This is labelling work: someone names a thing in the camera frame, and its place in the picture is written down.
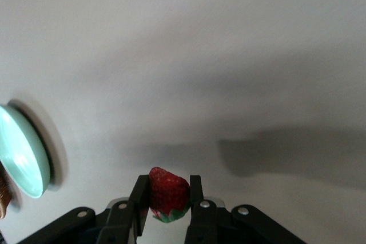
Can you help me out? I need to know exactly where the red strawberry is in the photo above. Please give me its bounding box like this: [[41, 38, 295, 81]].
[[148, 166, 192, 224]]

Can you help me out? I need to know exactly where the brown wicker basket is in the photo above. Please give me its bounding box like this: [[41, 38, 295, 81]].
[[0, 166, 14, 221]]

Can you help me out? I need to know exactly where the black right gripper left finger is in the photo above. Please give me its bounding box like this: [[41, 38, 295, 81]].
[[97, 174, 150, 244]]

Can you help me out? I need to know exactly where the mint green round plate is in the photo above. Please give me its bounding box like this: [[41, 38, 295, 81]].
[[0, 103, 52, 198]]

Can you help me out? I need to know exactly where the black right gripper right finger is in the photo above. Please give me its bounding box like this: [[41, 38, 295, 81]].
[[184, 174, 229, 244]]

